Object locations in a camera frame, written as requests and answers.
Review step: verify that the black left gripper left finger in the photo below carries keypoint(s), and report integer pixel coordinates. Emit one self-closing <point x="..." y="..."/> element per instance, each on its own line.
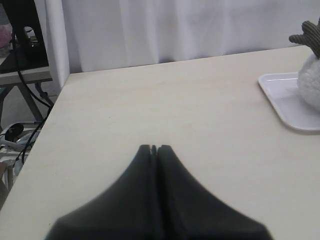
<point x="125" y="211"/>

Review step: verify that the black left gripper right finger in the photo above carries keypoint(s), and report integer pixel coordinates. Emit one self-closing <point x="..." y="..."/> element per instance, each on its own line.
<point x="191" y="212"/>

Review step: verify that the white plush snowman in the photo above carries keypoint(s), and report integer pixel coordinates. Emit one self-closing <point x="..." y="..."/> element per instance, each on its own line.
<point x="308" y="81"/>

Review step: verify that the white devices on floor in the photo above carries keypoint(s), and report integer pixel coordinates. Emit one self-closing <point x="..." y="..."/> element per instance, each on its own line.
<point x="16" y="142"/>

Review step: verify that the white rectangular plastic tray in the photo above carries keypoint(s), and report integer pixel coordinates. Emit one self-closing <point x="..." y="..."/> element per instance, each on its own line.
<point x="281" y="91"/>

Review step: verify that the white backdrop curtain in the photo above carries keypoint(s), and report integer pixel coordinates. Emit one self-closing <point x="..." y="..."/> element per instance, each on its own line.
<point x="93" y="35"/>

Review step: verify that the side table with black equipment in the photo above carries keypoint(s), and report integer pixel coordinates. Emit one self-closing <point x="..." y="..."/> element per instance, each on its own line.
<point x="26" y="66"/>

